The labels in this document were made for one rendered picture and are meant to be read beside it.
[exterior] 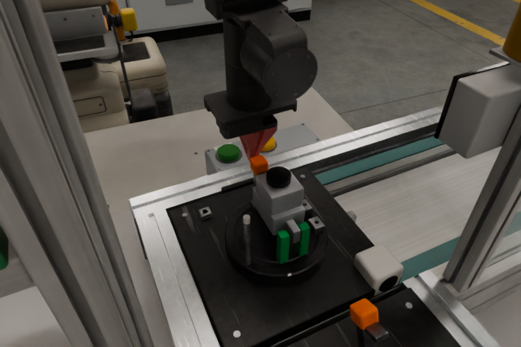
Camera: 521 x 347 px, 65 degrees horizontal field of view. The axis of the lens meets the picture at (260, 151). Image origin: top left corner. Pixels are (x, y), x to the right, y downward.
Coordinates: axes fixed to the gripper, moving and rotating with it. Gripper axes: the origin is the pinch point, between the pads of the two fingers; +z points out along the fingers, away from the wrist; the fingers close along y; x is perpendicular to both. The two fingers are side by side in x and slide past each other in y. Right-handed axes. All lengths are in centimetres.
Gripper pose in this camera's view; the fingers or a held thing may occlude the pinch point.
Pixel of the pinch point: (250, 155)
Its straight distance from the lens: 56.4
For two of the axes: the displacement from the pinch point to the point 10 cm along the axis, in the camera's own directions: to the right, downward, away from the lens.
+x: -4.3, -5.7, 7.0
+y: 9.0, -2.7, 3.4
